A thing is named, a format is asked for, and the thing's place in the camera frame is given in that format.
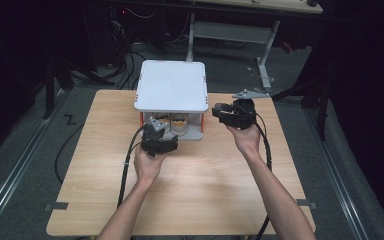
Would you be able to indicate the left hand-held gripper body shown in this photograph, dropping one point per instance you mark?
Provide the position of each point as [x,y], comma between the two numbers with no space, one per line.
[151,138]

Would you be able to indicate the desk with white metal legs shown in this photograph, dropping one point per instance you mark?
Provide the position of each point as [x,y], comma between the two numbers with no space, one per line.
[230,31]

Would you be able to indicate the person's right hand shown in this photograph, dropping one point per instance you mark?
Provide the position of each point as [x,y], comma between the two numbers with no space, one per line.
[246,138]

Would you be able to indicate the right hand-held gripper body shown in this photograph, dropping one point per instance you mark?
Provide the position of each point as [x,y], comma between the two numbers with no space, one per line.
[243,113]

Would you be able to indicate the metal floor rail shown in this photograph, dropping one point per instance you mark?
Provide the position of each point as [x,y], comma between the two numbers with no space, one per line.
[16,180]
[340,180]

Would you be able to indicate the black stand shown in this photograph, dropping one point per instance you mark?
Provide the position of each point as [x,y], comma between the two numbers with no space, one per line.
[320,103]
[51,86]

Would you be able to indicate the grey tape piece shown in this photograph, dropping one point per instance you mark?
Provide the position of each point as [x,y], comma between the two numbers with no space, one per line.
[306,203]
[56,206]

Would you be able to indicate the white shoe storage box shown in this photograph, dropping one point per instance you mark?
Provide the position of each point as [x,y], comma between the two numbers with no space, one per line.
[171,85]

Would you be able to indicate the person's left hand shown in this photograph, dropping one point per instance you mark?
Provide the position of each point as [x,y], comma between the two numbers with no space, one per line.
[148,165]

